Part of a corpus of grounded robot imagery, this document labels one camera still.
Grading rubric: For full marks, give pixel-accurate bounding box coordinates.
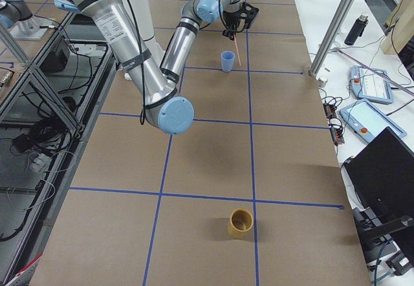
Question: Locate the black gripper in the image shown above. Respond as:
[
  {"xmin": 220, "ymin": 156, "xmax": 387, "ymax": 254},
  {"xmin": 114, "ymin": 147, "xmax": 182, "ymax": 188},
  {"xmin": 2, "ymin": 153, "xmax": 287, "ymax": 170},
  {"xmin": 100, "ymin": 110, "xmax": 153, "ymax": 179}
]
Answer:
[{"xmin": 223, "ymin": 10, "xmax": 241, "ymax": 40}]

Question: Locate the pink chopstick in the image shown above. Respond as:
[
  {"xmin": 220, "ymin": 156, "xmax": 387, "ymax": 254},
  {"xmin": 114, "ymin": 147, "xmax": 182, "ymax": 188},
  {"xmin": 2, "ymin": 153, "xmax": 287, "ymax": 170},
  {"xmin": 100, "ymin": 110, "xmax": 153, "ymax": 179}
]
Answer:
[{"xmin": 234, "ymin": 35, "xmax": 242, "ymax": 67}]

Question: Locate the light blue plastic cup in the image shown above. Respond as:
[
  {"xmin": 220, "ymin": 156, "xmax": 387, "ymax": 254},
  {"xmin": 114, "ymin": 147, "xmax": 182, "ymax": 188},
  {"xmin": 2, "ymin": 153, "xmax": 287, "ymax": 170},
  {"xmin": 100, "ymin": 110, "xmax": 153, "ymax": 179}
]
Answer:
[{"xmin": 221, "ymin": 50, "xmax": 235, "ymax": 72}]

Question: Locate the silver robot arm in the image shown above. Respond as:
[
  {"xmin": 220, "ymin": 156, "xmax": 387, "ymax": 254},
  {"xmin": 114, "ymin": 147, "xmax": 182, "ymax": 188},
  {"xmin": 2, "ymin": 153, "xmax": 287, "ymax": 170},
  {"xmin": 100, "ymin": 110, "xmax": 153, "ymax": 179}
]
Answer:
[{"xmin": 54, "ymin": 0, "xmax": 242, "ymax": 135}]

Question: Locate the yellow bamboo cup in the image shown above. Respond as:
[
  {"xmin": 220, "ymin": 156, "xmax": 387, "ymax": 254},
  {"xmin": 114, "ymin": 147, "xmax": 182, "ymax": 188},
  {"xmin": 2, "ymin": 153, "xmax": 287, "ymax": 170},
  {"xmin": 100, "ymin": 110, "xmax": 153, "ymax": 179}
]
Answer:
[{"xmin": 227, "ymin": 208, "xmax": 254, "ymax": 239}]

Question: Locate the small metal cylinder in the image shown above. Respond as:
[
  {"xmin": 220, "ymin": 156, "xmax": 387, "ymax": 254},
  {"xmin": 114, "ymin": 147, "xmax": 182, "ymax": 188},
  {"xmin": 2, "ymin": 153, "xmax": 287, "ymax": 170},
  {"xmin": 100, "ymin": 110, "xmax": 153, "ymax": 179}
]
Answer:
[{"xmin": 317, "ymin": 76, "xmax": 328, "ymax": 88}]

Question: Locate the black water bottle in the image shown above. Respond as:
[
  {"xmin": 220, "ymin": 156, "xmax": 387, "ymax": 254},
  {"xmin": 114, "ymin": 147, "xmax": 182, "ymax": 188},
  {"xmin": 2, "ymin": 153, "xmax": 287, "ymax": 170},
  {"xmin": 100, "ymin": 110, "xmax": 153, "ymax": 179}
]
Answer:
[{"xmin": 344, "ymin": 12, "xmax": 368, "ymax": 46}]

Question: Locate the upper blue teach pendant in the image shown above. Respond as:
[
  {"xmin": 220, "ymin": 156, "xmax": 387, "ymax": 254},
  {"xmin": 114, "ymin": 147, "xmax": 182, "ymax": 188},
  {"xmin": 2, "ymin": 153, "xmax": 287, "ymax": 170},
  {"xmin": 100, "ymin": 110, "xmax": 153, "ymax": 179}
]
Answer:
[{"xmin": 349, "ymin": 65, "xmax": 394, "ymax": 105}]

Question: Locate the blue teach pendant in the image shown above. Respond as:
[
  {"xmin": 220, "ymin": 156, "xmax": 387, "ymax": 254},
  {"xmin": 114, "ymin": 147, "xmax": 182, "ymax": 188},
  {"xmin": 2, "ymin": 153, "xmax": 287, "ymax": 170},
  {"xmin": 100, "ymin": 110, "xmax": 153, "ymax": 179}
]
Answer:
[
  {"xmin": 349, "ymin": 65, "xmax": 394, "ymax": 105},
  {"xmin": 340, "ymin": 99, "xmax": 407, "ymax": 143}
]

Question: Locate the lower blue teach pendant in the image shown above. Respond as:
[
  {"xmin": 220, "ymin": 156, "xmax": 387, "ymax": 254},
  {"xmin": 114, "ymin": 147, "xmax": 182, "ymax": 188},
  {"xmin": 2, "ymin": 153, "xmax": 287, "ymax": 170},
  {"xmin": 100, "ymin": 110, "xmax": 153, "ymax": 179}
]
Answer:
[{"xmin": 340, "ymin": 99, "xmax": 407, "ymax": 143}]

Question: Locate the black laptop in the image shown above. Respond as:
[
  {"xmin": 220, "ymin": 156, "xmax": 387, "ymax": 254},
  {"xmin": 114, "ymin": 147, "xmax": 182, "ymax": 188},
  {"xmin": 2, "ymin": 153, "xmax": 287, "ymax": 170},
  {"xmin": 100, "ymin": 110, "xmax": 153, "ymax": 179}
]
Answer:
[{"xmin": 345, "ymin": 127, "xmax": 413, "ymax": 222}]

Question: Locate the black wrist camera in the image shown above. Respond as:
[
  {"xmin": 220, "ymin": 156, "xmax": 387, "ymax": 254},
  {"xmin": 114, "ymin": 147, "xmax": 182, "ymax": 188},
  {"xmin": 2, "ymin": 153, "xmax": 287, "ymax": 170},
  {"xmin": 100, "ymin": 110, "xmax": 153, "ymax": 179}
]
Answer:
[{"xmin": 240, "ymin": 2, "xmax": 259, "ymax": 29}]

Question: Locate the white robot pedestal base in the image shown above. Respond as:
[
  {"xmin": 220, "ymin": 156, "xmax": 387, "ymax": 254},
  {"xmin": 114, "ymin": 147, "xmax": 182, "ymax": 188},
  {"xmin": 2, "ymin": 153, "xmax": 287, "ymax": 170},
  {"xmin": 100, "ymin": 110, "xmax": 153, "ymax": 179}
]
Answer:
[{"xmin": 115, "ymin": 0, "xmax": 174, "ymax": 82}]

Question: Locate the aluminium frame post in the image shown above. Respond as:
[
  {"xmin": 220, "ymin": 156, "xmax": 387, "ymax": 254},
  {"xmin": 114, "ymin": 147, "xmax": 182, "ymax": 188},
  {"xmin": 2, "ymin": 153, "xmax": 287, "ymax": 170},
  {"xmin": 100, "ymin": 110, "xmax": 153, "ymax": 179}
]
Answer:
[{"xmin": 309, "ymin": 0, "xmax": 354, "ymax": 78}]

